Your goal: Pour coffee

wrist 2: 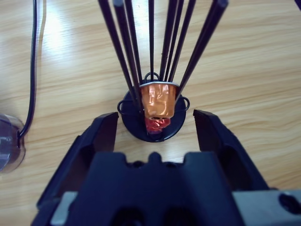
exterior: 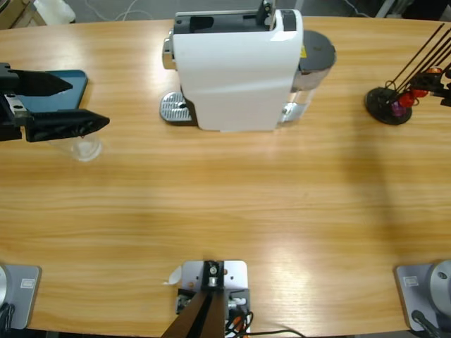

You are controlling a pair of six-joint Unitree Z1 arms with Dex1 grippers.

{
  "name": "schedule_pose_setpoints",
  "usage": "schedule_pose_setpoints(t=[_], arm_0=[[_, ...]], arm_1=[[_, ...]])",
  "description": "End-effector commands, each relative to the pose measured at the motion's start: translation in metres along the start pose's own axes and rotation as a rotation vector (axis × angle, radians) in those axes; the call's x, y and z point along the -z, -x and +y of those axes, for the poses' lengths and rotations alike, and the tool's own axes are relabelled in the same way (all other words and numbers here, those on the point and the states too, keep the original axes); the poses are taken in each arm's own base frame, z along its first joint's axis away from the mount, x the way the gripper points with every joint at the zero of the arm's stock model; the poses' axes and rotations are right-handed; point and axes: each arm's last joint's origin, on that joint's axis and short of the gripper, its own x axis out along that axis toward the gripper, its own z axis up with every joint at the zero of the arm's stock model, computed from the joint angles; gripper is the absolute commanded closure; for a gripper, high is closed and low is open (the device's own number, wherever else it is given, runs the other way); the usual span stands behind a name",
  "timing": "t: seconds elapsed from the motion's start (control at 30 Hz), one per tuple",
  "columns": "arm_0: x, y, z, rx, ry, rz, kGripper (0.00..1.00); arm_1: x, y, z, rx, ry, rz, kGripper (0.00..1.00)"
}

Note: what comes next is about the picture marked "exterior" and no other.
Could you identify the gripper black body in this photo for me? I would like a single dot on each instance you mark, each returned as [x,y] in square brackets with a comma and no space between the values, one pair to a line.
[10,123]

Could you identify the clear water tank black lid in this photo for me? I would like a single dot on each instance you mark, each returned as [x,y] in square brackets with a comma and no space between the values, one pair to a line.
[317,45]

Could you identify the cardboard box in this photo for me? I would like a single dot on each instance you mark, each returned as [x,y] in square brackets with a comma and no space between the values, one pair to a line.
[14,10]

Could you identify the grey machine lever lid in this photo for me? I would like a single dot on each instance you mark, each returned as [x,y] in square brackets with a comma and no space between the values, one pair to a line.
[264,14]

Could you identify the silver drip tray grate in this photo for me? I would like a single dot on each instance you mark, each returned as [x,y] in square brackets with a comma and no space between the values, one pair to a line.
[172,105]

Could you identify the red coffee capsule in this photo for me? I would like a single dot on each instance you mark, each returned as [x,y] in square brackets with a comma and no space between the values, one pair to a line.
[407,101]
[419,93]

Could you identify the teal plastic tray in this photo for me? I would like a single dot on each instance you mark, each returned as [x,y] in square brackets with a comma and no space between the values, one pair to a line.
[79,95]

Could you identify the clear drinking glass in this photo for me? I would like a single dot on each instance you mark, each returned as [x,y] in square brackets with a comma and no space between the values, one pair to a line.
[86,151]

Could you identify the white furniture frame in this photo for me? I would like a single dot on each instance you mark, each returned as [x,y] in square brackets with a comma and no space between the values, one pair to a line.
[387,7]

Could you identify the purple coffee capsule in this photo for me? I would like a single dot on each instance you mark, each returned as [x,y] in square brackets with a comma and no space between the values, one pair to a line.
[398,110]

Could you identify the black capsule holder with rods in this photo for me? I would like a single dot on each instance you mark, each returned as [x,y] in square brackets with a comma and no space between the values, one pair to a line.
[378,102]

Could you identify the white capsule coffee machine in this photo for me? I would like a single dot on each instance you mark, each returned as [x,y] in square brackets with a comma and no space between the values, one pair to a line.
[232,77]

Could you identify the orange coffee capsule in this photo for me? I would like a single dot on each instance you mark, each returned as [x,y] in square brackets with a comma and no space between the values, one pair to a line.
[435,69]

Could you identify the white block with dark post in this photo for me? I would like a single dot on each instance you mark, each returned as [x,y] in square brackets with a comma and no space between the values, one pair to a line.
[232,274]

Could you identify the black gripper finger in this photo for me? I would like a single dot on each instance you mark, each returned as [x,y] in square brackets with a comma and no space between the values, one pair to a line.
[448,72]
[38,84]
[428,81]
[63,123]

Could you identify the yellow warning sticker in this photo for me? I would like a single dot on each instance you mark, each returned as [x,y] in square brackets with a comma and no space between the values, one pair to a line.
[303,53]

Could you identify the arm grey base plate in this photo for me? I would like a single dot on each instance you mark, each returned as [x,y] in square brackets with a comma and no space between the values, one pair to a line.
[24,292]
[423,292]

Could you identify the white paper tab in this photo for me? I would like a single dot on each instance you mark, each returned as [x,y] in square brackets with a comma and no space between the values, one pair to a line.
[174,276]

